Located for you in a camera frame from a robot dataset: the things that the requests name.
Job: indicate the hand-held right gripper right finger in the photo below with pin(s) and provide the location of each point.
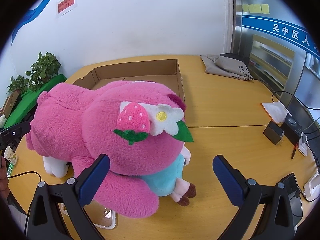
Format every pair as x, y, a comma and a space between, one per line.
226, 178

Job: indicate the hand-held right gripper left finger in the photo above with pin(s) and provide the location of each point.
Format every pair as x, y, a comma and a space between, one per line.
93, 178

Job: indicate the pink plush bear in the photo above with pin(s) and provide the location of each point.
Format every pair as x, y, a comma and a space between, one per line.
95, 130

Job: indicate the teal plush toy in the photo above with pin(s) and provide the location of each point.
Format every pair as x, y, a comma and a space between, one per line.
167, 177

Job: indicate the cardboard box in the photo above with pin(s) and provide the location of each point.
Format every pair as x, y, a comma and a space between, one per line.
140, 72

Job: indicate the clear plastic container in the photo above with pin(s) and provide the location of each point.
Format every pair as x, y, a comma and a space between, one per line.
105, 217

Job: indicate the person's left hand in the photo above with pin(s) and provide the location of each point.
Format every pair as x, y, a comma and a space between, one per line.
2, 167

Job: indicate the paper cup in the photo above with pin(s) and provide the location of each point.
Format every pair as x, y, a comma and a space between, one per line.
10, 156

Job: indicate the green cloth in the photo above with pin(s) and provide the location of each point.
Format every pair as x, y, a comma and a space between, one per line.
22, 105

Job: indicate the small brown carton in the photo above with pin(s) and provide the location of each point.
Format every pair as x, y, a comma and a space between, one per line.
10, 103

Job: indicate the green packet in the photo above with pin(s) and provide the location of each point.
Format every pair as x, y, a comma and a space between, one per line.
10, 171

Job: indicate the small potted plant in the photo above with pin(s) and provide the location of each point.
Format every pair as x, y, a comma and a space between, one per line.
17, 85

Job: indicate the black power adapter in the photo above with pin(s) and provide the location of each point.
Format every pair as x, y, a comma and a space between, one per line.
273, 132

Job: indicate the black smartphone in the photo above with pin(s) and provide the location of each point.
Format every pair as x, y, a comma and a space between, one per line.
292, 197

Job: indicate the red pen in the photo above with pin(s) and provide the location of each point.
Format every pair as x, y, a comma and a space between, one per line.
294, 151

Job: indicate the large potted plant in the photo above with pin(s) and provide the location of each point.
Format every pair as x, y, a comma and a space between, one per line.
45, 66

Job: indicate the white charger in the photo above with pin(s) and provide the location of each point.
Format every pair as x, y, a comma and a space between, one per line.
303, 146

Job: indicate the black box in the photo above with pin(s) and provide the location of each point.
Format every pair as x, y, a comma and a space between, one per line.
292, 127

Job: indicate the white device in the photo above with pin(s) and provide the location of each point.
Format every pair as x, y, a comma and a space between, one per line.
312, 185

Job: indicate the grey cloth bag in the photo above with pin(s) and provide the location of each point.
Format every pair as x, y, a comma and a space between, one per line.
222, 66

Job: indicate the black device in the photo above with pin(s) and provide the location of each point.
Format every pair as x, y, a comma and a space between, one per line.
236, 56

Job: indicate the glass door with blue banner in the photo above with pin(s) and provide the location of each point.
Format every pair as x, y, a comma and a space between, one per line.
275, 42

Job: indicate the yellow sticky notes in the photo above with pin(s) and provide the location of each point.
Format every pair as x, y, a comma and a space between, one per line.
255, 8

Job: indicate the red wall sign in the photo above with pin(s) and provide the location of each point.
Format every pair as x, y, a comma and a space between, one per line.
66, 3

